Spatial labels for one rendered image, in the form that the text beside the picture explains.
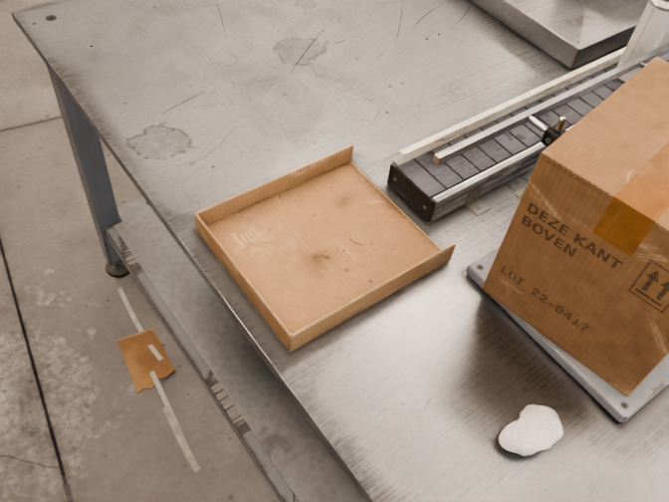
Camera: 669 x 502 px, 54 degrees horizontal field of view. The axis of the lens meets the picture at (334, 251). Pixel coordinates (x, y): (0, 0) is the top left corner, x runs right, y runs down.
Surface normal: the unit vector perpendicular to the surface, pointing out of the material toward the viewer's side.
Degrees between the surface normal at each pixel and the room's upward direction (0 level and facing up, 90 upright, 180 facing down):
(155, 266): 1
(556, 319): 90
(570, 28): 0
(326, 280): 0
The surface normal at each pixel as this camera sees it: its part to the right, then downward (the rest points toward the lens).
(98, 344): 0.08, -0.63
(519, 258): -0.69, 0.52
